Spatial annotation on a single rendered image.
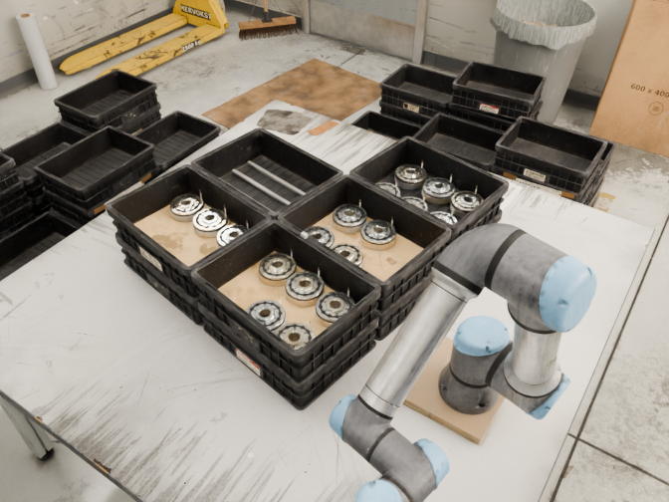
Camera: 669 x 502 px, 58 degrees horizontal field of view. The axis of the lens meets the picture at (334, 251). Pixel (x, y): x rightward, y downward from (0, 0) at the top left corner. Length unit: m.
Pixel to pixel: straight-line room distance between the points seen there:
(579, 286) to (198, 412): 0.98
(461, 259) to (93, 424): 1.01
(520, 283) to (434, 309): 0.15
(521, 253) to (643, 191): 2.77
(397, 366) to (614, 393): 1.68
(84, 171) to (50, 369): 1.26
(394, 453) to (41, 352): 1.09
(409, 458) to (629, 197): 2.79
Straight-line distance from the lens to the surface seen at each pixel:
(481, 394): 1.53
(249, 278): 1.69
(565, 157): 2.94
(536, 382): 1.33
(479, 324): 1.44
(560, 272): 1.01
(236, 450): 1.52
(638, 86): 4.08
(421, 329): 1.07
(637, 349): 2.86
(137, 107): 3.20
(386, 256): 1.74
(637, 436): 2.59
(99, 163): 2.90
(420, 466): 1.08
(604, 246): 2.15
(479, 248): 1.04
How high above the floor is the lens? 2.01
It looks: 42 degrees down
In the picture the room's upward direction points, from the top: straight up
